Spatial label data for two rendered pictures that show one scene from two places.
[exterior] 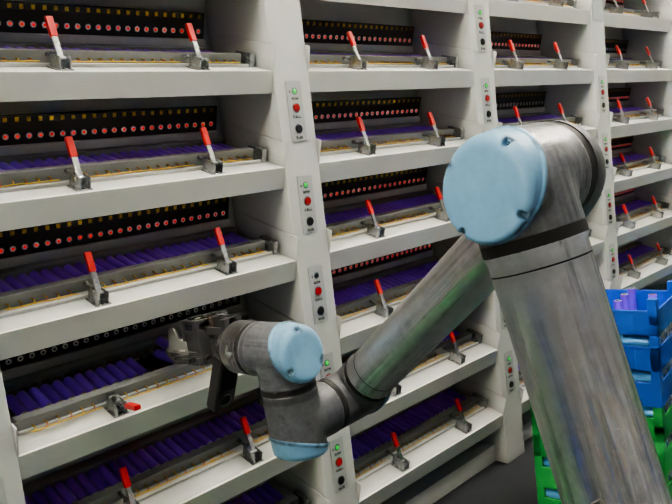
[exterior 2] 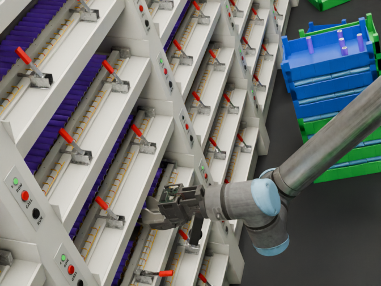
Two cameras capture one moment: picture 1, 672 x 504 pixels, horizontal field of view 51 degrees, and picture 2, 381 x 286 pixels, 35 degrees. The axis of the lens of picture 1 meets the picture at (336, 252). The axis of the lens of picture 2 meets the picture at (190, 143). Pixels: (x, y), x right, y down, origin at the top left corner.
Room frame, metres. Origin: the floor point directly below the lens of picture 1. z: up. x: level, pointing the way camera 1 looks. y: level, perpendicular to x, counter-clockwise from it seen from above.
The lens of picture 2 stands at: (0.07, 0.58, 1.61)
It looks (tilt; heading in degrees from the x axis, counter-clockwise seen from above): 34 degrees down; 340
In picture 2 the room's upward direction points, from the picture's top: 21 degrees counter-clockwise
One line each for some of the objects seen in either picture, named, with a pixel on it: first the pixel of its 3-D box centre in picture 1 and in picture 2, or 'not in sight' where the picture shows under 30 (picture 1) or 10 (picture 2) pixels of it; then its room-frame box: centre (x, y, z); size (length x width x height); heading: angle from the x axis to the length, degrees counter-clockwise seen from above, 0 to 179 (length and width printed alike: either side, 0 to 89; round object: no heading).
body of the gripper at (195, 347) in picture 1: (217, 340); (186, 204); (1.22, 0.23, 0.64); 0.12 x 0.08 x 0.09; 45
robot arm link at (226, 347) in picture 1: (245, 347); (217, 204); (1.16, 0.17, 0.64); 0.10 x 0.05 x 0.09; 135
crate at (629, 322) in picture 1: (599, 304); (326, 49); (1.63, -0.60, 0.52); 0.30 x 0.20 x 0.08; 52
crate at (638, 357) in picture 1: (601, 337); (330, 68); (1.63, -0.60, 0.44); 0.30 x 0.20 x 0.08; 52
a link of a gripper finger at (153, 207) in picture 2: not in sight; (151, 204); (1.31, 0.29, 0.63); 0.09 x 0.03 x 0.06; 40
